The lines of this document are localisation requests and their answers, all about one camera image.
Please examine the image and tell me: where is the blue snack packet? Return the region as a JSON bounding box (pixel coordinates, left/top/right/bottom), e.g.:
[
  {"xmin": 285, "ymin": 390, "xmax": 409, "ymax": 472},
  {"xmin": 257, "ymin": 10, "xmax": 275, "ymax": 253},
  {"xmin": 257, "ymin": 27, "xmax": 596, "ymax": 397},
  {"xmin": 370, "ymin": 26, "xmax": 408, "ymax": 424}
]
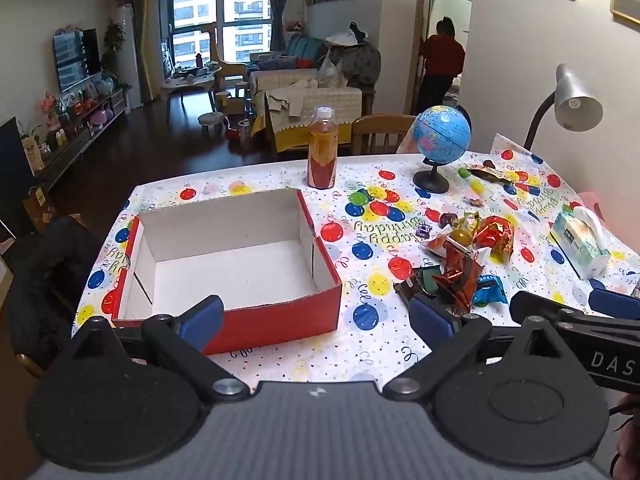
[{"xmin": 472, "ymin": 274, "xmax": 508, "ymax": 307}]

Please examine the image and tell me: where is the brown foil snack packet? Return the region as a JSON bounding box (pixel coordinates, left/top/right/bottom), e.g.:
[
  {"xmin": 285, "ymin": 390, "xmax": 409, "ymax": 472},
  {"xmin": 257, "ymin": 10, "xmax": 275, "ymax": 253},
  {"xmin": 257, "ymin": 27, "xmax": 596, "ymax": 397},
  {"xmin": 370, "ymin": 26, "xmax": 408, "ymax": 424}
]
[{"xmin": 433, "ymin": 237, "xmax": 490, "ymax": 316}]

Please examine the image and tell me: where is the green snack packet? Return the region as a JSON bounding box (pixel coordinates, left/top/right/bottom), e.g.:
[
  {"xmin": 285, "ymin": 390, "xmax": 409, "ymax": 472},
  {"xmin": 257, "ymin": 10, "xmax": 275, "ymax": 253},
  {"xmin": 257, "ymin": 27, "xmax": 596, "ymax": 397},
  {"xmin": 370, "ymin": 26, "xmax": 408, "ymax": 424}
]
[{"xmin": 394, "ymin": 264, "xmax": 442, "ymax": 306}]

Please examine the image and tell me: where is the red fried snack bag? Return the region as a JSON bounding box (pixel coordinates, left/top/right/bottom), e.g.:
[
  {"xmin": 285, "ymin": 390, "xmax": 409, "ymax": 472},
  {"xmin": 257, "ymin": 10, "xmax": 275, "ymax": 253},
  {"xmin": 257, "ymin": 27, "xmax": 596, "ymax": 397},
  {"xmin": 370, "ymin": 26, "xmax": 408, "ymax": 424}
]
[{"xmin": 473, "ymin": 216, "xmax": 515, "ymax": 263}]

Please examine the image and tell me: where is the yellow jelly cup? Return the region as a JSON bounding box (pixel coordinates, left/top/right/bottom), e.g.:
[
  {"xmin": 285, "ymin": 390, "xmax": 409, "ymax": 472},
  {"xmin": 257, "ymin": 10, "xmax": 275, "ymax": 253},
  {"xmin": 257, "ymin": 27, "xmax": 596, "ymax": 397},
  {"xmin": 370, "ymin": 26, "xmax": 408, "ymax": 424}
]
[{"xmin": 449, "ymin": 228, "xmax": 474, "ymax": 247}]

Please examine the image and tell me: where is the white noodle snack packet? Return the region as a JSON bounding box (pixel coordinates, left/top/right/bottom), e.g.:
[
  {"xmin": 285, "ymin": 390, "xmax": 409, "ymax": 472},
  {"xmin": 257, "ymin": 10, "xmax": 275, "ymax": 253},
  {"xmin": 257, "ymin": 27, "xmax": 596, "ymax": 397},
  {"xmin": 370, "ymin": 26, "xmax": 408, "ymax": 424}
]
[{"xmin": 426, "ymin": 230, "xmax": 478, "ymax": 261}]

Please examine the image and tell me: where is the purple candy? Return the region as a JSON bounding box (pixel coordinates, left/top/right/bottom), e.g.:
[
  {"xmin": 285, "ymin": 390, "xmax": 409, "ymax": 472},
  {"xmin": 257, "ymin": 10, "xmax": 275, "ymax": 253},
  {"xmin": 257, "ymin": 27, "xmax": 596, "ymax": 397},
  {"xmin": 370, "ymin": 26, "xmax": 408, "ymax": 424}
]
[{"xmin": 416, "ymin": 223, "xmax": 432, "ymax": 240}]

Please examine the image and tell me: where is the dark brown candy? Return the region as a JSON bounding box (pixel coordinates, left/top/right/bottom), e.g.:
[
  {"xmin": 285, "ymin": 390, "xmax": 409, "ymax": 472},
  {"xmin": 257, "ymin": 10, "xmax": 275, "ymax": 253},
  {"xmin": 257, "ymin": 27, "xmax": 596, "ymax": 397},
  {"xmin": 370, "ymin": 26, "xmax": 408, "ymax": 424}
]
[{"xmin": 438, "ymin": 214, "xmax": 458, "ymax": 228}]

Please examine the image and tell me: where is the person's right hand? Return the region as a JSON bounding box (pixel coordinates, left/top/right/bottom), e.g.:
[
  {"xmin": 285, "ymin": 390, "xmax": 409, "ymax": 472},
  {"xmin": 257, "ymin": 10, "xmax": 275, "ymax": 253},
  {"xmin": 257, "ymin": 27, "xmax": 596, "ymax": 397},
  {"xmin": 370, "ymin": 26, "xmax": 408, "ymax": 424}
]
[{"xmin": 610, "ymin": 394, "xmax": 639, "ymax": 480}]

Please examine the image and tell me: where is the tissue pack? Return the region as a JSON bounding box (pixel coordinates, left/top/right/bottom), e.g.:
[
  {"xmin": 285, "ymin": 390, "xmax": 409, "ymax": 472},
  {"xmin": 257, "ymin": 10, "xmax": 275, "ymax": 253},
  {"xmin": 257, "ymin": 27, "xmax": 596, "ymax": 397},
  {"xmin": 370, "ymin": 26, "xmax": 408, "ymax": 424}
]
[{"xmin": 551, "ymin": 206, "xmax": 611, "ymax": 280}]

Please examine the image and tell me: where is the red white cardboard box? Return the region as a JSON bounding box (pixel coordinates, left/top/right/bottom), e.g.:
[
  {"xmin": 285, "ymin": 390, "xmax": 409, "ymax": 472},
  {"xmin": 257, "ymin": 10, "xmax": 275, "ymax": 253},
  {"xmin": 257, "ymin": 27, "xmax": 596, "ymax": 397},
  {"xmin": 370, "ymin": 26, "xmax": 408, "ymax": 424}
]
[{"xmin": 107, "ymin": 188, "xmax": 342, "ymax": 354}]

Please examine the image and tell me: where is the dark snack wrapper near globe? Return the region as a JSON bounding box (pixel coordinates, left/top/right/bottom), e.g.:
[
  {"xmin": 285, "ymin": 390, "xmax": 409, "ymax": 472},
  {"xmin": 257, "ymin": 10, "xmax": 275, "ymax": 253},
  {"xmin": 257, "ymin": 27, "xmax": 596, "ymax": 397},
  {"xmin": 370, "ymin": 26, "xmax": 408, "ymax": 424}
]
[{"xmin": 466, "ymin": 166, "xmax": 513, "ymax": 184}]

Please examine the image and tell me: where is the balloon birthday tablecloth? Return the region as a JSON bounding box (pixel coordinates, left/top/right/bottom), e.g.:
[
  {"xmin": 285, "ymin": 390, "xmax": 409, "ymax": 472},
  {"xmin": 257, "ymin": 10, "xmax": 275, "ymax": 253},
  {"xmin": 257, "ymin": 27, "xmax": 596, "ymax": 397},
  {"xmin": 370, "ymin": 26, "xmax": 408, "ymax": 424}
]
[{"xmin": 71, "ymin": 134, "xmax": 640, "ymax": 391}]

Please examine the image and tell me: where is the black jacket on chair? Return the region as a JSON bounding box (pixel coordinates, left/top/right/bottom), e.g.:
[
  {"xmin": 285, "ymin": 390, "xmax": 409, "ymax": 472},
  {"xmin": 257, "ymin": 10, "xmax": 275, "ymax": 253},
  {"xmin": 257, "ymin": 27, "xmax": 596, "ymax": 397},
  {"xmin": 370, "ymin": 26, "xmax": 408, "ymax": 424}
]
[{"xmin": 2, "ymin": 216, "xmax": 101, "ymax": 370}]

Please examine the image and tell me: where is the small blue globe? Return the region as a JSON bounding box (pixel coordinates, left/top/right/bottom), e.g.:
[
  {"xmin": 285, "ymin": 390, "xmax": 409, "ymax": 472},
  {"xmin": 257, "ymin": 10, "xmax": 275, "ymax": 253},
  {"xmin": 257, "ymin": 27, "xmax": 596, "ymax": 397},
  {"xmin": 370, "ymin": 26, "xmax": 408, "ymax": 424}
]
[{"xmin": 412, "ymin": 105, "xmax": 472, "ymax": 194}]

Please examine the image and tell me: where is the grey desk lamp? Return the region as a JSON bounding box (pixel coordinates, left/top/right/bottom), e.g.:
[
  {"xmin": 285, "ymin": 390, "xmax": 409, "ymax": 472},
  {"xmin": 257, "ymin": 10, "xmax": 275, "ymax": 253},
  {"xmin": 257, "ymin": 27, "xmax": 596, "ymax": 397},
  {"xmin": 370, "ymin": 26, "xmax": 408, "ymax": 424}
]
[{"xmin": 524, "ymin": 63, "xmax": 603, "ymax": 151}]

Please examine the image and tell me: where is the wooden chair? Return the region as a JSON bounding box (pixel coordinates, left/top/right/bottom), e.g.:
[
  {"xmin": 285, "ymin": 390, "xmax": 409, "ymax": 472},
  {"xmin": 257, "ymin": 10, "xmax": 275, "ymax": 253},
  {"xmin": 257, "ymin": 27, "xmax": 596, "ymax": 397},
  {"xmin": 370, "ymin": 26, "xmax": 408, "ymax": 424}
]
[{"xmin": 350, "ymin": 114, "xmax": 416, "ymax": 156}]

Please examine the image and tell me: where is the small round stool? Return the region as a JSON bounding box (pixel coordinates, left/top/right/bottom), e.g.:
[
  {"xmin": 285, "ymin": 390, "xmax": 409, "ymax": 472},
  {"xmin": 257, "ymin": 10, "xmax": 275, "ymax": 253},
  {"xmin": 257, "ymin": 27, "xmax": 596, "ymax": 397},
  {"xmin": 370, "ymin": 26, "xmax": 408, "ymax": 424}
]
[{"xmin": 198, "ymin": 112, "xmax": 226, "ymax": 132}]

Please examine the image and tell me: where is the orange juice bottle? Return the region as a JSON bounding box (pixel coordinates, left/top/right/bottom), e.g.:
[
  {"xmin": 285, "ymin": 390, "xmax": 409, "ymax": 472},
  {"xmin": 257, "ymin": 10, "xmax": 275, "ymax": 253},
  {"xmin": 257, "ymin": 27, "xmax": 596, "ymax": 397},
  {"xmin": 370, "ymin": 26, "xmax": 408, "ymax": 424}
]
[{"xmin": 307, "ymin": 106, "xmax": 338, "ymax": 190}]

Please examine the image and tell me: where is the tv cabinet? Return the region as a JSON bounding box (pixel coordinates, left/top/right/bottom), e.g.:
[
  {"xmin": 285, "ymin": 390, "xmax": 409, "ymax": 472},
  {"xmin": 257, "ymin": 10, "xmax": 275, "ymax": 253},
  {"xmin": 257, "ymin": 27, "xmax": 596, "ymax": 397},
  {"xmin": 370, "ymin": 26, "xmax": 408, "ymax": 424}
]
[{"xmin": 36, "ymin": 87, "xmax": 128, "ymax": 191}]

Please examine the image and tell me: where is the person in red top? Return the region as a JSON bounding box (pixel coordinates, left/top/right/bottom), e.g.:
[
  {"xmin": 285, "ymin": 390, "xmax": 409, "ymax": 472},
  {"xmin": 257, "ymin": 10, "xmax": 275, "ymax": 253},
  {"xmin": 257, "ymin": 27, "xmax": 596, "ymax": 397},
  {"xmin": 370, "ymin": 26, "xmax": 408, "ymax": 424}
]
[{"xmin": 416, "ymin": 16, "xmax": 465, "ymax": 114}]

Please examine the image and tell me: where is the coffee table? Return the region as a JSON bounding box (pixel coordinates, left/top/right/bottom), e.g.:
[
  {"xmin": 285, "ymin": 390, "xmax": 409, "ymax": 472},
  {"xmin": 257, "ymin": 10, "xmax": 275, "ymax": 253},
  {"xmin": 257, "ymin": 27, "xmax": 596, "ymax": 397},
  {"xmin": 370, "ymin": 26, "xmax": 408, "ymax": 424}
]
[{"xmin": 160, "ymin": 66, "xmax": 221, "ymax": 112}]

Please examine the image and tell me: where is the sofa with yellow cover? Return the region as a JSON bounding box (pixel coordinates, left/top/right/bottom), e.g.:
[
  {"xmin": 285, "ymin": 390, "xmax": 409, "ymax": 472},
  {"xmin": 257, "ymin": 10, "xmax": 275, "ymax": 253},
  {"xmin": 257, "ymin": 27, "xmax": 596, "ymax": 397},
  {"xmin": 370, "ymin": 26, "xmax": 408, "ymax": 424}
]
[{"xmin": 247, "ymin": 32, "xmax": 382, "ymax": 153}]

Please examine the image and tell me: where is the television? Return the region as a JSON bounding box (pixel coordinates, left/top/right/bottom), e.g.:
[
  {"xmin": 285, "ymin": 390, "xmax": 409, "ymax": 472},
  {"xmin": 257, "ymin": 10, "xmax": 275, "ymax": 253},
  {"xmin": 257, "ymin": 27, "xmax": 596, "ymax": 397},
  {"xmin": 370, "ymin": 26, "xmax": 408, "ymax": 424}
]
[{"xmin": 52, "ymin": 29, "xmax": 101, "ymax": 92}]

